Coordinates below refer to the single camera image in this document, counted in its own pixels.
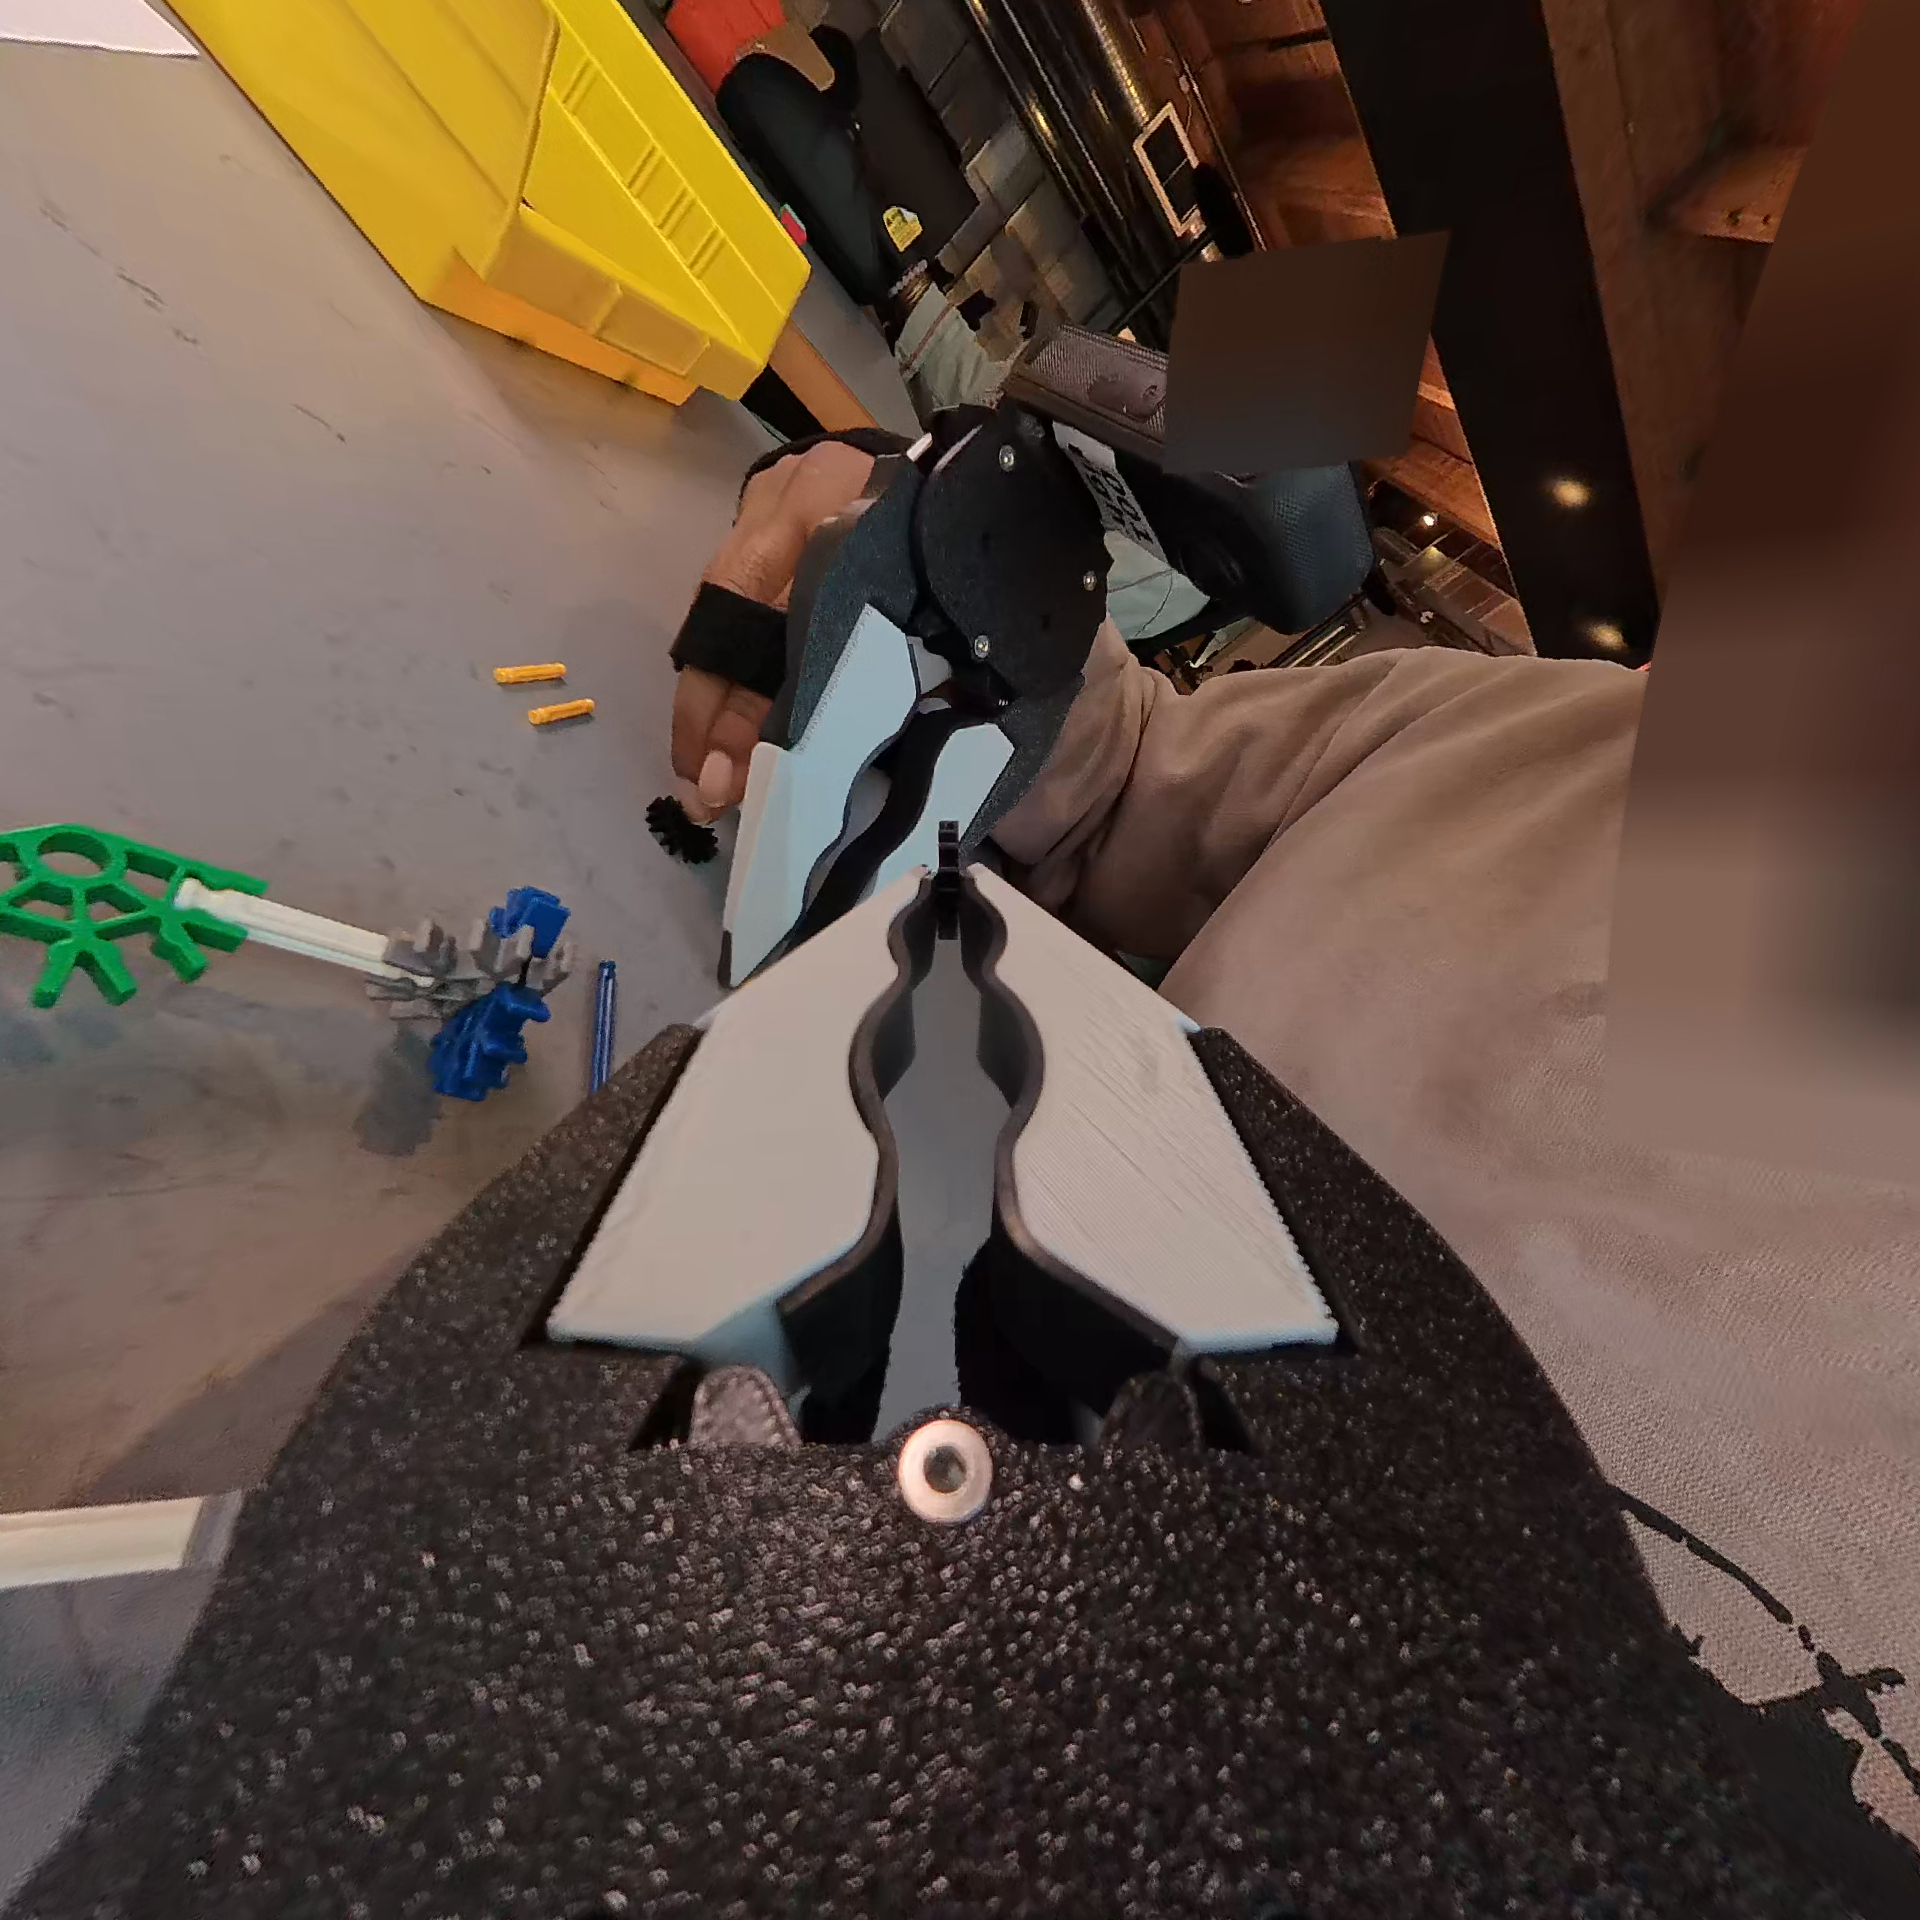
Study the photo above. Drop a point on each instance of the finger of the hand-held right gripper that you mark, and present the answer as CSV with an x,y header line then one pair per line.
x,y
961,780
840,706

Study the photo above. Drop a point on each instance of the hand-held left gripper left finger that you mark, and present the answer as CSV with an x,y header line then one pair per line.
x,y
720,1185

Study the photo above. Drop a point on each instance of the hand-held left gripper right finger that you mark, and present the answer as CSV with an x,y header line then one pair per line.
x,y
1170,1185

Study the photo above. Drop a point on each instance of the black snowflake connector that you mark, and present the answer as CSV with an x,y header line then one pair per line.
x,y
949,879
681,828

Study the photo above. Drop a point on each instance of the yellow plastic bin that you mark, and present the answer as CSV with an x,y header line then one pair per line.
x,y
376,137
675,211

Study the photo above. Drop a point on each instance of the person's right forearm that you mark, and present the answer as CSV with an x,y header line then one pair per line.
x,y
1275,780

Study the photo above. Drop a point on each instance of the person's right hand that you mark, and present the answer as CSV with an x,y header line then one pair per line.
x,y
763,540

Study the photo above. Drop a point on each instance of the long blue toy rod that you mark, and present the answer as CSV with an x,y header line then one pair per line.
x,y
603,1028

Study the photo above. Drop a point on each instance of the short orange toy rod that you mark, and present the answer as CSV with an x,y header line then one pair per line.
x,y
530,676
561,713

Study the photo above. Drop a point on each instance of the person's beige shirt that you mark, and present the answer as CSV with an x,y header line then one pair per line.
x,y
1574,1276

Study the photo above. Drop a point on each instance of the black bag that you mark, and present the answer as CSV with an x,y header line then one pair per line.
x,y
796,149

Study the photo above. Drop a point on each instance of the black pillar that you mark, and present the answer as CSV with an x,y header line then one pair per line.
x,y
1484,301

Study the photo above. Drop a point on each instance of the colourful toy rod model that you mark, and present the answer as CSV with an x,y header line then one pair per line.
x,y
106,901

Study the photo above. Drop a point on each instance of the silver ribbed duct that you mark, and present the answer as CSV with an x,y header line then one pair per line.
x,y
1078,106

